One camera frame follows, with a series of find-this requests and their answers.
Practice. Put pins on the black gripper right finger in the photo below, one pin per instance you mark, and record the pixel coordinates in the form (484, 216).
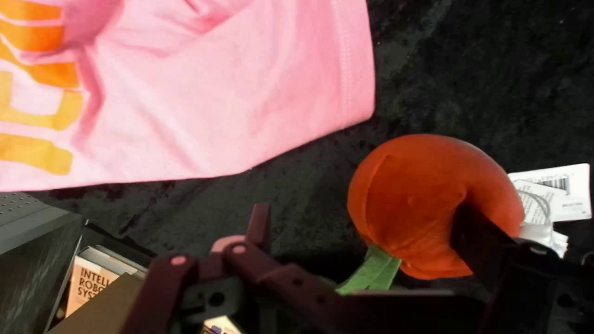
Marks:
(481, 246)

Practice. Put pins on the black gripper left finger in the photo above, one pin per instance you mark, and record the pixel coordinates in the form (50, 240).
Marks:
(258, 225)

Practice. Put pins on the orange plush carrot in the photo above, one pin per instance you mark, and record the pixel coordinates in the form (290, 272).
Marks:
(403, 197)

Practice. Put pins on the pink shirt orange print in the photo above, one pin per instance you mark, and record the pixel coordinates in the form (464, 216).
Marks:
(121, 92)

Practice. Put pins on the white paper tag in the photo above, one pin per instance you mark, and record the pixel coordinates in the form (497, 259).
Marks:
(548, 197)

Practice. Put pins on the black velvet table cloth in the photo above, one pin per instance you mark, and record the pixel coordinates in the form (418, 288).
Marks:
(510, 77)

